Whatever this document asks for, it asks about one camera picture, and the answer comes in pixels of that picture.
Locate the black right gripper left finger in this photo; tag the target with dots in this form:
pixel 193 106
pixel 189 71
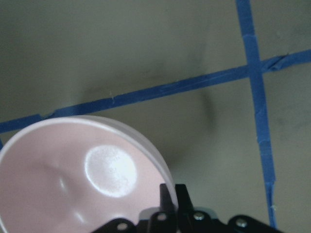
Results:
pixel 167 217

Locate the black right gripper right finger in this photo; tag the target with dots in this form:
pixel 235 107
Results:
pixel 185 209

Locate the pink bowl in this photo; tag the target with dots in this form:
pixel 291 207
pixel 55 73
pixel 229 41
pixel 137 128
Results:
pixel 75 174

